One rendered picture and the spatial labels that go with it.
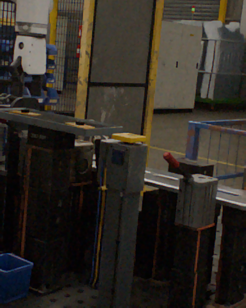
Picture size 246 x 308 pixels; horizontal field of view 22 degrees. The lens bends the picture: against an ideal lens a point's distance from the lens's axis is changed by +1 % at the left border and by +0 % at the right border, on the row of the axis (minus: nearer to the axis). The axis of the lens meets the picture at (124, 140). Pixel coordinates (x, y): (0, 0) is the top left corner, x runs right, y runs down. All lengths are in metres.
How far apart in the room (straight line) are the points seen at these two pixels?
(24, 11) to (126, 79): 3.86
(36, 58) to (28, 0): 0.15
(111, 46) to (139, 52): 0.39
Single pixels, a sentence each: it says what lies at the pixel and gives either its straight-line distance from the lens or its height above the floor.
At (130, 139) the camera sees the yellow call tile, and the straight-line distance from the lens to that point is 1.45.
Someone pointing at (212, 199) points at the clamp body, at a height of 1.01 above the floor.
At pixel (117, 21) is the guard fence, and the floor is 1.57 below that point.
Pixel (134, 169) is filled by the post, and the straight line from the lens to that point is 1.47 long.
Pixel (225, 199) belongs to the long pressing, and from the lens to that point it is 1.64.
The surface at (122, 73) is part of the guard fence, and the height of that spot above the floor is 1.14.
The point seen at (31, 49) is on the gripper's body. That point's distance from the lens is 1.69.
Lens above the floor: 1.36
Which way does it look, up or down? 8 degrees down
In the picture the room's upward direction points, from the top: 5 degrees clockwise
